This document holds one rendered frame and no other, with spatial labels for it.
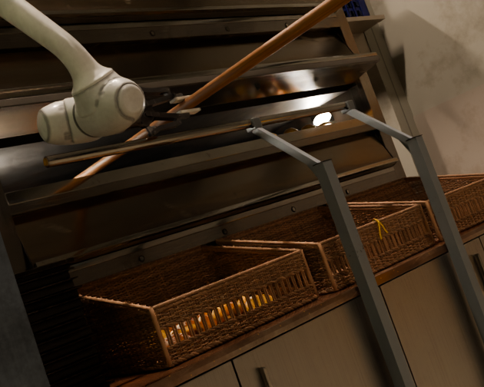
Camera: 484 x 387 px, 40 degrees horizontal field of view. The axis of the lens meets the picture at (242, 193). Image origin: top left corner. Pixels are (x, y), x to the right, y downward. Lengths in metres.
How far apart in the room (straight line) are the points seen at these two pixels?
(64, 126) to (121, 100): 0.19
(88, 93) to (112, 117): 0.07
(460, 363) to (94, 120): 1.43
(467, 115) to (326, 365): 3.33
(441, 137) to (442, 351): 3.02
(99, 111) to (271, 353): 0.75
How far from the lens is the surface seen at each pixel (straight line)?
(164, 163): 2.34
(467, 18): 4.91
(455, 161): 5.05
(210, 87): 1.68
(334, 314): 1.91
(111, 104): 1.39
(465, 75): 4.93
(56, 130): 1.53
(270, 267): 1.87
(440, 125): 5.07
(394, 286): 2.11
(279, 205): 2.60
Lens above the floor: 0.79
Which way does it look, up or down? 5 degrees up
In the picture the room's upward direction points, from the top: 20 degrees counter-clockwise
